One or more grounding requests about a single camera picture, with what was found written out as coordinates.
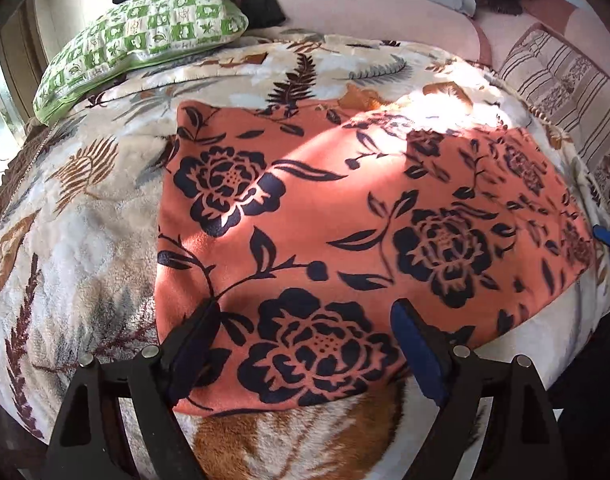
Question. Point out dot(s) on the striped floral cushion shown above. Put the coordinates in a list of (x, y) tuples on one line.
[(575, 85)]

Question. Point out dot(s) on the green checked pillow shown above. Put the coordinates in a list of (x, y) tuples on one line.
[(135, 35)]

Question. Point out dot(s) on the dark cloth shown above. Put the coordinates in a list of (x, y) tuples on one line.
[(590, 370)]

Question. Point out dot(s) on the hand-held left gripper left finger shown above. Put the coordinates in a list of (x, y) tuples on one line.
[(192, 356)]

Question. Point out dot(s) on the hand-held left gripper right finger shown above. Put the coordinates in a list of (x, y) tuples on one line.
[(425, 361)]

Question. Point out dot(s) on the orange floral shirt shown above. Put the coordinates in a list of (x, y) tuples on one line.
[(335, 210)]

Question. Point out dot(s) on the brown lace sofa cover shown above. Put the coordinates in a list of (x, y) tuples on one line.
[(20, 160)]

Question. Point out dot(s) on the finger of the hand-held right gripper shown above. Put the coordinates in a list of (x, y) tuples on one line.
[(605, 234)]

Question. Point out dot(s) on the pink bolster cushion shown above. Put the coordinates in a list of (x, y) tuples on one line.
[(375, 15)]

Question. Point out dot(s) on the cream floral leaf blanket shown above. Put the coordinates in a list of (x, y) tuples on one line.
[(85, 260)]

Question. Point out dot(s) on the brown wooden window frame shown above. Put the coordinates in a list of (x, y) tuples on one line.
[(20, 60)]

